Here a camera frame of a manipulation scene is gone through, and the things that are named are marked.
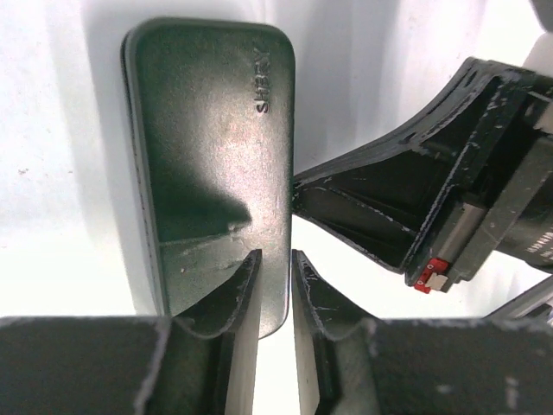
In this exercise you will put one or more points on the black glasses case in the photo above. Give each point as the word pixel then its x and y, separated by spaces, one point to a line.
pixel 211 107

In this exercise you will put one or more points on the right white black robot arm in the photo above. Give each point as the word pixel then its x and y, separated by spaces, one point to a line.
pixel 368 67

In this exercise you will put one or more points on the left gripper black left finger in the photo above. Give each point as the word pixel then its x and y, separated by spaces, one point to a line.
pixel 202 361

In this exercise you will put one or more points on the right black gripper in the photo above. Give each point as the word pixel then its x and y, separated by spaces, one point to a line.
pixel 469 174

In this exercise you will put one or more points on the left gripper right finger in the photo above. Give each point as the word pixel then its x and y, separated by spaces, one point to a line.
pixel 350 362

